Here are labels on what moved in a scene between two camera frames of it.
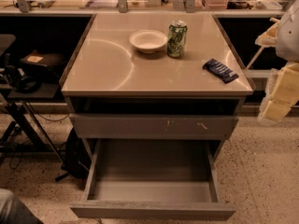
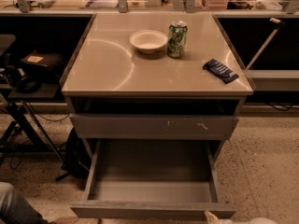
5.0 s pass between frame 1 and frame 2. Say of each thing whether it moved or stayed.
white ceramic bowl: stayed
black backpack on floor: stayed
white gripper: moved
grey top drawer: stayed
